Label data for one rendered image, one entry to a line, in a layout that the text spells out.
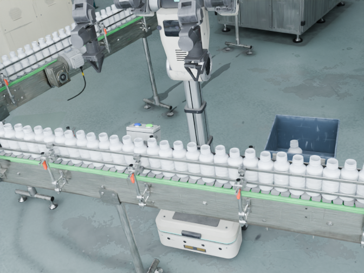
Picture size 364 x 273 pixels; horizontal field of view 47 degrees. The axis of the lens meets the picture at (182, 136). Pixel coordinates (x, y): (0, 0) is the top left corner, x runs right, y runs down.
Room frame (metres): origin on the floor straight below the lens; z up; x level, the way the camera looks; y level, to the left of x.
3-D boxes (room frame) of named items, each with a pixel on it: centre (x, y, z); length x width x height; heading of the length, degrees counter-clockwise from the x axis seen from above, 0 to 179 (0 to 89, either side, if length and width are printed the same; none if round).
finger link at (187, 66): (1.46, -0.10, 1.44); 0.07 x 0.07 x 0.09; 64
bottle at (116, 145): (1.50, 0.29, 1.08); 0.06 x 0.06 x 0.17
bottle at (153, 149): (1.43, 0.13, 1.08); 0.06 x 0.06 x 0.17
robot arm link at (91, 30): (1.67, 0.31, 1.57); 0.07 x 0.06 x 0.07; 156
